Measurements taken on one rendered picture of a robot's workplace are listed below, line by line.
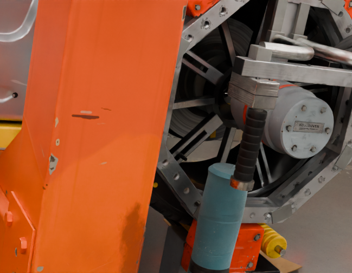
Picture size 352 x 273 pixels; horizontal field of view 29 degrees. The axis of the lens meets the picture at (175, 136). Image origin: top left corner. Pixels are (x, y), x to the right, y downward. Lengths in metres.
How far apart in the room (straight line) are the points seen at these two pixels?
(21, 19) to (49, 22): 0.47
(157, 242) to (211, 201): 1.47
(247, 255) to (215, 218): 0.25
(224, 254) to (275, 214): 0.24
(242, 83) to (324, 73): 0.17
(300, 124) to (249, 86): 0.20
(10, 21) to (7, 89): 0.14
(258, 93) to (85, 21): 0.42
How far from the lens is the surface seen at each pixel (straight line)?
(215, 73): 1.52
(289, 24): 1.47
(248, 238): 1.57
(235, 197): 1.36
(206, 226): 1.38
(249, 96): 1.20
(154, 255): 2.70
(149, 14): 0.90
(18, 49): 1.40
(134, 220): 0.98
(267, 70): 1.22
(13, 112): 1.43
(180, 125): 1.69
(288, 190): 1.65
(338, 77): 1.32
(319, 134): 1.40
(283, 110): 1.35
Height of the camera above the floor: 1.13
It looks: 15 degrees down
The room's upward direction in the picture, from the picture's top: 11 degrees clockwise
